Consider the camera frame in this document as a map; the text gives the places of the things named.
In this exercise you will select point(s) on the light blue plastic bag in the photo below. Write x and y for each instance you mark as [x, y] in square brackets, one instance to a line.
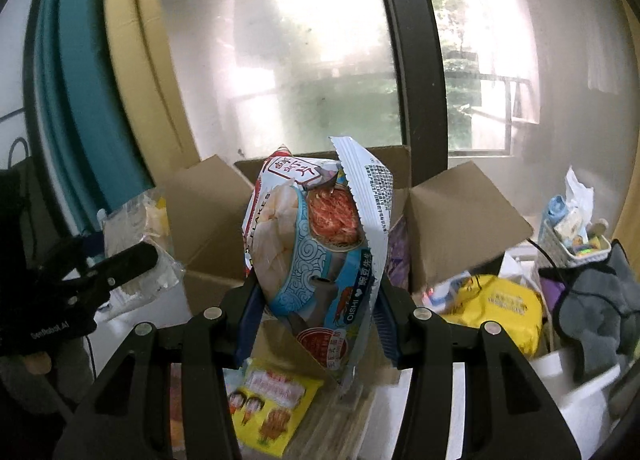
[556, 212]

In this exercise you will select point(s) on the person's left hand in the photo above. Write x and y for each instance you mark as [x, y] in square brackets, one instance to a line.
[39, 363]

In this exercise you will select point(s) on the clear plastic snack packet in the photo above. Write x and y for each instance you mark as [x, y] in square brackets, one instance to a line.
[150, 220]

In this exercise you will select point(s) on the purple snack packet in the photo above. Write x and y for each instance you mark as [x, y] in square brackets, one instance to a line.
[398, 255]

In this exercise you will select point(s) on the yellow cartoon print snack packet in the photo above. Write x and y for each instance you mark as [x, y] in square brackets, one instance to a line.
[272, 405]

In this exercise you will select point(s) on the yellow curtain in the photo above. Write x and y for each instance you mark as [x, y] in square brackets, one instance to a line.
[631, 139]
[135, 39]

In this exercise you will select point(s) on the yellow snack bag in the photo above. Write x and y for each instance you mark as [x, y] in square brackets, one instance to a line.
[505, 310]

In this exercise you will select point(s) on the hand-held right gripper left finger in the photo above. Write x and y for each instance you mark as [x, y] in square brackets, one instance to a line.
[247, 322]

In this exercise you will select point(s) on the black window frame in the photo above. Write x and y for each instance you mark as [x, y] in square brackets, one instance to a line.
[415, 39]

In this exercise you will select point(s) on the white plastic basket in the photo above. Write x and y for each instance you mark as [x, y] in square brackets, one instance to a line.
[565, 252]

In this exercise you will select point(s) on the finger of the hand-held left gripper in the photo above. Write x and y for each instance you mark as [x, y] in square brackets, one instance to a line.
[130, 262]

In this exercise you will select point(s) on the blue white shrimp chip bag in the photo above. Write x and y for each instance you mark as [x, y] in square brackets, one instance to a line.
[300, 250]

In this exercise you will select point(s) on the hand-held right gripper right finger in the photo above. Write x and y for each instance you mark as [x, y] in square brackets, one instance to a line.
[387, 327]

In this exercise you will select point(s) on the teal curtain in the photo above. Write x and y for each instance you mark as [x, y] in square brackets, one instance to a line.
[85, 89]

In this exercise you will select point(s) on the clear wrapped snack packet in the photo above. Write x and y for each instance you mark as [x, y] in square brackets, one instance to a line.
[335, 425]

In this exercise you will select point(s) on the brown cardboard box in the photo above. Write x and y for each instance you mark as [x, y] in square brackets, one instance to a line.
[450, 220]

